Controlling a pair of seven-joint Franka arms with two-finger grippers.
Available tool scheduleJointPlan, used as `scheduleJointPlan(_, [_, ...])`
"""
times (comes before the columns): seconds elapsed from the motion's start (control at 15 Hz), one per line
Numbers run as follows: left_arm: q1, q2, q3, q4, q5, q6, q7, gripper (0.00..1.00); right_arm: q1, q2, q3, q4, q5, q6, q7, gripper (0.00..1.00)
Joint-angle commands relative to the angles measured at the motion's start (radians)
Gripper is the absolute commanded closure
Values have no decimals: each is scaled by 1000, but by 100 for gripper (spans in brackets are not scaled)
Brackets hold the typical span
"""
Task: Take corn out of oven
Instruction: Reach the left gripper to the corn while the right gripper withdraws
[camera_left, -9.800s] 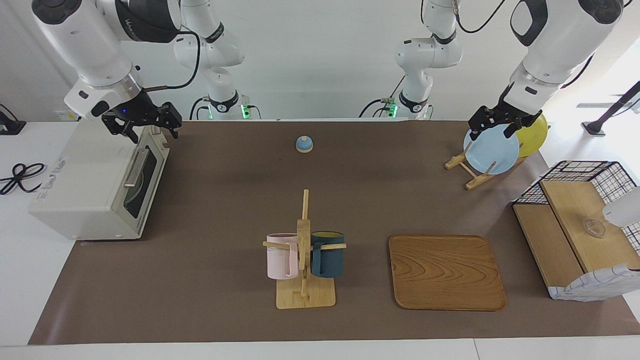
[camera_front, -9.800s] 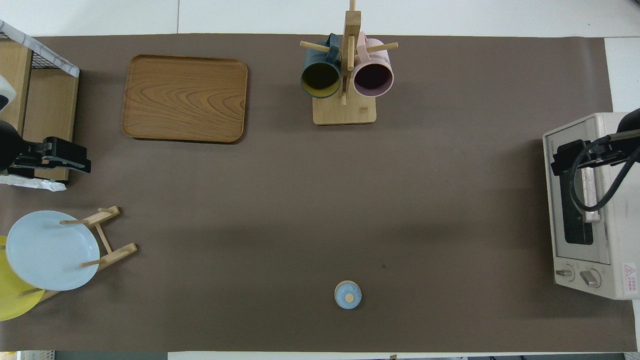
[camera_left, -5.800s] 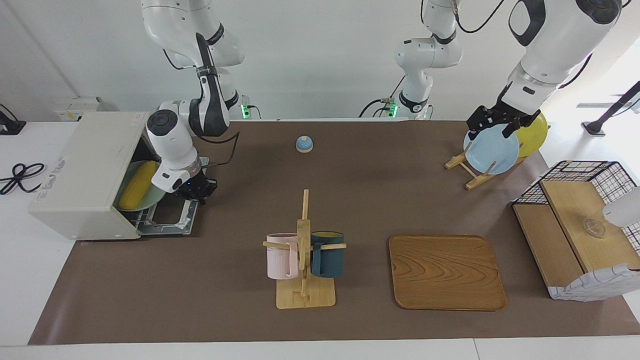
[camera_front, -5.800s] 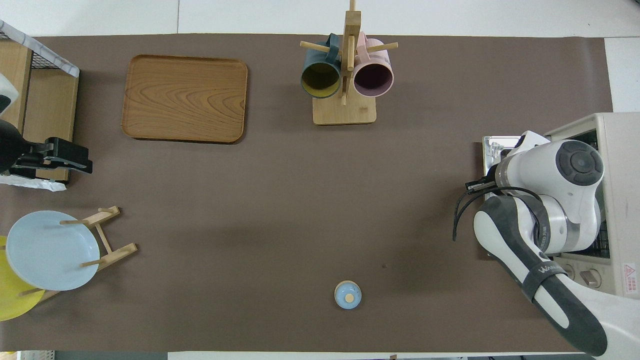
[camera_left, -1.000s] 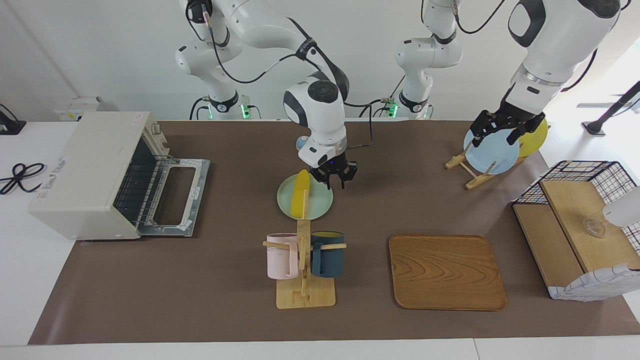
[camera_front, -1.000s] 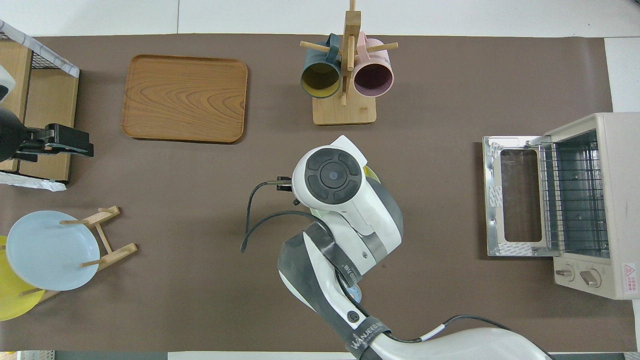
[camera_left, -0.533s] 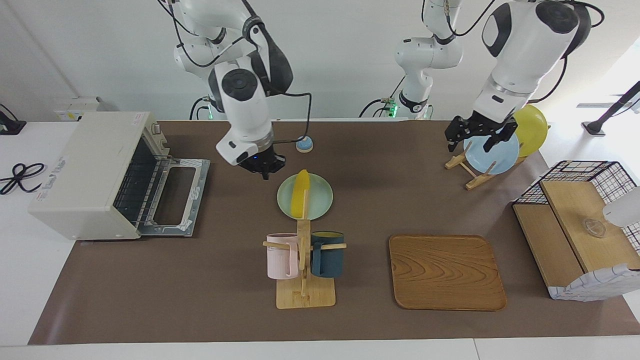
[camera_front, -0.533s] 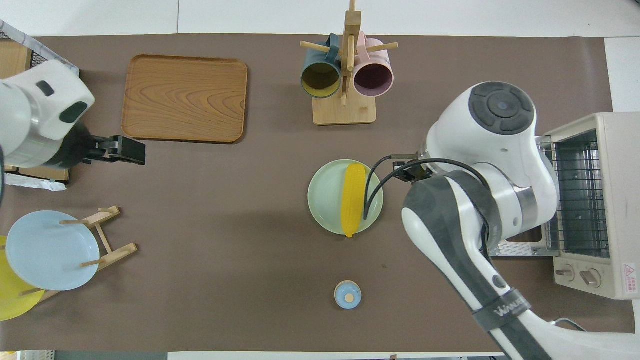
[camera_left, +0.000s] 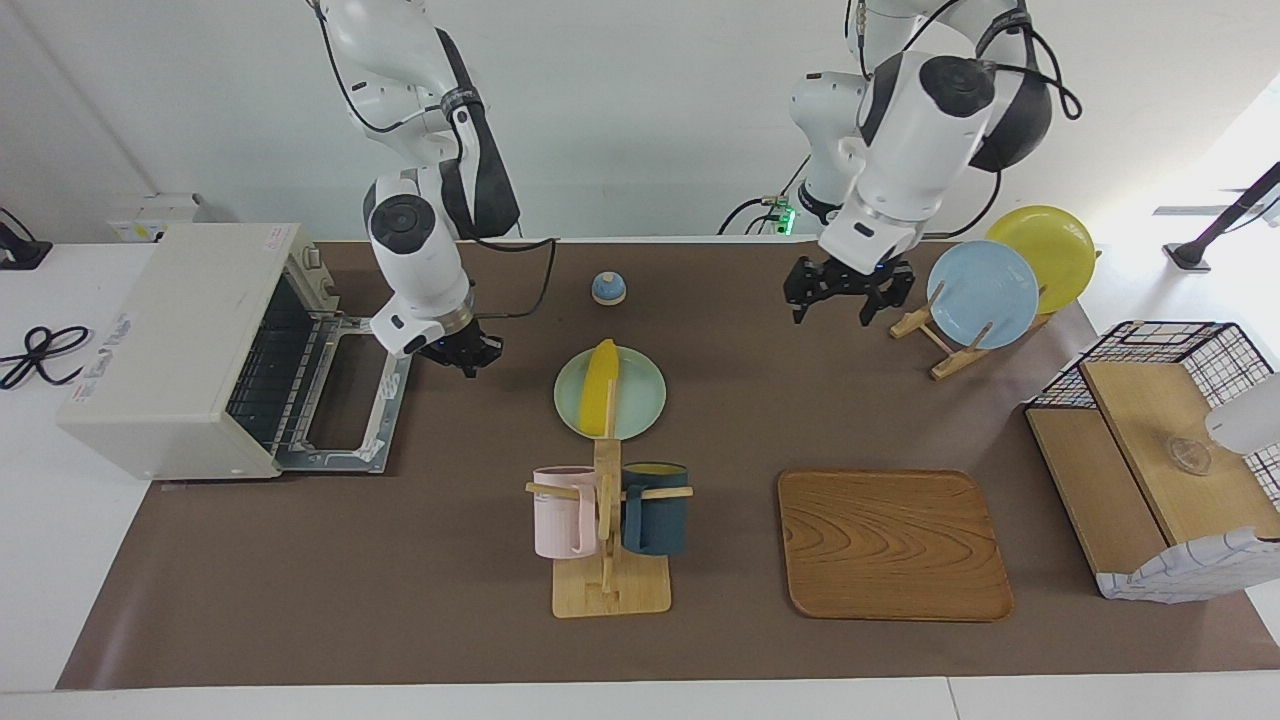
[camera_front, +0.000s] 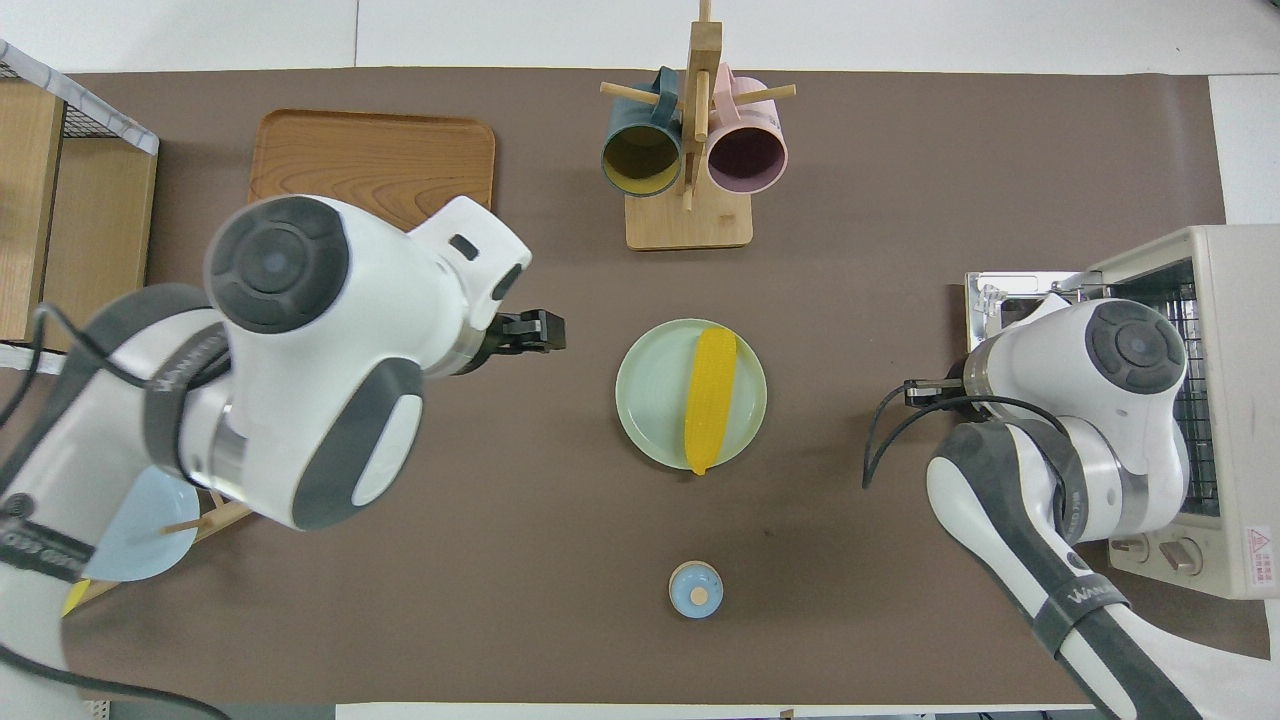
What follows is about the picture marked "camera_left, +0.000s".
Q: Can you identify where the yellow plate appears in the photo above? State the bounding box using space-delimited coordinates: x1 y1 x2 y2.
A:
985 205 1098 316

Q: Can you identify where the white checked cloth liner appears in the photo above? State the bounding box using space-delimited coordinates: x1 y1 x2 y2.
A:
1095 527 1280 604

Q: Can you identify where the wooden tray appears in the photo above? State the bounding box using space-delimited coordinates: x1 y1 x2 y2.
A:
777 469 1015 623

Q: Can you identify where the wooden plate rack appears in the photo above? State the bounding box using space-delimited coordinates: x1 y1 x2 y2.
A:
890 250 1103 382

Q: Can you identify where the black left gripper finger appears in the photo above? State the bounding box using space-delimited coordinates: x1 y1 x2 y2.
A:
859 275 917 328
783 270 832 325

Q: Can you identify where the yellow corn cob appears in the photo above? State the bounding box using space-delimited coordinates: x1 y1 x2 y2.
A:
582 338 621 437

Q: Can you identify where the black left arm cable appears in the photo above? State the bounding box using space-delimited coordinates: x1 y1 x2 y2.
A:
843 0 1084 123

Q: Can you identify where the white power strip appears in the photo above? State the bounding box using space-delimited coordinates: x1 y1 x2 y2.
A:
108 195 206 244

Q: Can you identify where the dark teal mug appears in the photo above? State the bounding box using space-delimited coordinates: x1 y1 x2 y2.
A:
620 461 691 558

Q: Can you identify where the wooden shelf box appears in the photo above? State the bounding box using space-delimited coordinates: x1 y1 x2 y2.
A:
1027 360 1280 577

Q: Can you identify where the wooden mug rack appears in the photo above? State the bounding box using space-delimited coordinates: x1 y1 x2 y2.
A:
525 378 694 619

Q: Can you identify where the light green plate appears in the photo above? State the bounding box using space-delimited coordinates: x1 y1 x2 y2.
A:
553 346 668 442

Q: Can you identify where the small black stand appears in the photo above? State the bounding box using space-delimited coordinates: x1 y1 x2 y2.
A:
0 207 53 271

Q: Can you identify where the wire oven rack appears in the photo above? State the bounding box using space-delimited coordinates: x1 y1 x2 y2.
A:
228 275 347 453

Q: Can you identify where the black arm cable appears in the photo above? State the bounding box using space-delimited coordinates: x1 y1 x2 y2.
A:
843 0 1084 123
316 0 558 322

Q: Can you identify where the black left base cable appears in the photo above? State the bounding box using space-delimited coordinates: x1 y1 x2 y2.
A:
718 150 813 237

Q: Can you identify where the glass oven door with handle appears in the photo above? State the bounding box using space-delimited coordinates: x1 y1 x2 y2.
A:
275 316 414 476

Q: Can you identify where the coiled black cable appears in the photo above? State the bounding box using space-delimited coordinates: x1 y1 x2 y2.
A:
0 325 96 391

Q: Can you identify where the light blue plate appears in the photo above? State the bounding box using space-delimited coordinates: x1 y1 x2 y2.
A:
926 240 1041 351

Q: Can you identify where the small clear glass dish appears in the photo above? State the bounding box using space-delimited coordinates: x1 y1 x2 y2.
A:
1165 437 1213 476

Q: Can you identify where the white rounded device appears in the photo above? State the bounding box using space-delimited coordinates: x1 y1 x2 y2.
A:
1205 375 1280 457

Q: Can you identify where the black angled stand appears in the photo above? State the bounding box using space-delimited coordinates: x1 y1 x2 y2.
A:
1163 160 1280 273

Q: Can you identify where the brown table mat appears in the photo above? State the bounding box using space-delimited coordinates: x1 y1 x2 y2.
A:
55 240 1280 691

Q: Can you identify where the white toaster oven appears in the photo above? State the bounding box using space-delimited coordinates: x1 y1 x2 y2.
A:
55 222 346 482

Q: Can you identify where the pink mug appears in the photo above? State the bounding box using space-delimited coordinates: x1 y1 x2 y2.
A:
532 466 601 560

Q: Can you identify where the black wire basket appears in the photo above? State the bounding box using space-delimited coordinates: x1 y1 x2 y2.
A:
1025 320 1280 511

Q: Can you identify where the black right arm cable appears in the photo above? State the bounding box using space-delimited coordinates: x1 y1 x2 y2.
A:
316 0 558 322

